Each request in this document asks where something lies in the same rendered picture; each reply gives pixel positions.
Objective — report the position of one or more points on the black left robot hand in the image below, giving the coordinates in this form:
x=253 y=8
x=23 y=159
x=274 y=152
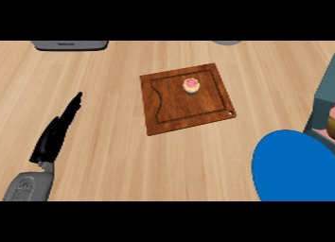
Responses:
x=53 y=138

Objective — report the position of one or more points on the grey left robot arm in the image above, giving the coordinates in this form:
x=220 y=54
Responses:
x=27 y=186

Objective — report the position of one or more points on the brown wooden cutting board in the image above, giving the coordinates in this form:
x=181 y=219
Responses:
x=187 y=98

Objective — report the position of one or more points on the teal box with pink inside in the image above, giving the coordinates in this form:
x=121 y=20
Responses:
x=326 y=94

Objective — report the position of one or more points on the grey flat appliance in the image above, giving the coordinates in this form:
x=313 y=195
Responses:
x=70 y=45

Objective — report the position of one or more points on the pink frosted cupcake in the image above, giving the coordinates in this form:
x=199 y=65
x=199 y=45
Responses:
x=190 y=85

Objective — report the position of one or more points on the grey round object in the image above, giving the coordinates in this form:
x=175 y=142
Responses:
x=225 y=42

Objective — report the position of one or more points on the blue round plate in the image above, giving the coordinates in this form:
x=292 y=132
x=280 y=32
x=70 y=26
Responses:
x=299 y=170

